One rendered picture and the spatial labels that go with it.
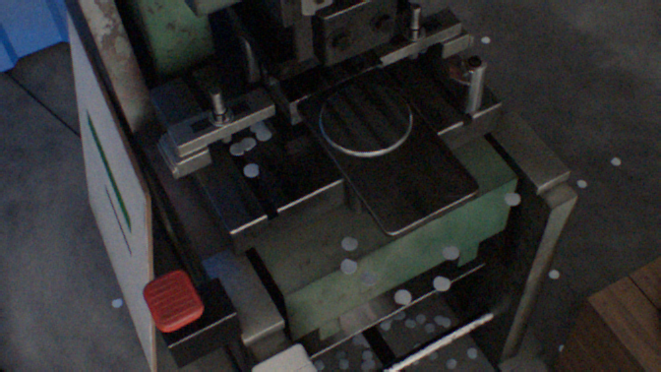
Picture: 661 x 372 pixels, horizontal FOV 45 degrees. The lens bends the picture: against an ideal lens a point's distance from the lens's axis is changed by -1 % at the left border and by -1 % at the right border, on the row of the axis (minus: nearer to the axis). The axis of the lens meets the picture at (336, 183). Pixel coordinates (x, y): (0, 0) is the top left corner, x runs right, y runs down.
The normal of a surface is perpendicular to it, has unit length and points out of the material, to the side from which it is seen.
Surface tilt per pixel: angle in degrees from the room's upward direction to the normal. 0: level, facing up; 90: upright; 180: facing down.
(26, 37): 90
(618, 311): 0
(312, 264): 0
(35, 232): 0
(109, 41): 73
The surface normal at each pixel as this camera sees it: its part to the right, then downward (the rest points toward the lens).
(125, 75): 0.46, 0.51
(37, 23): 0.49, 0.70
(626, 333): -0.04, -0.57
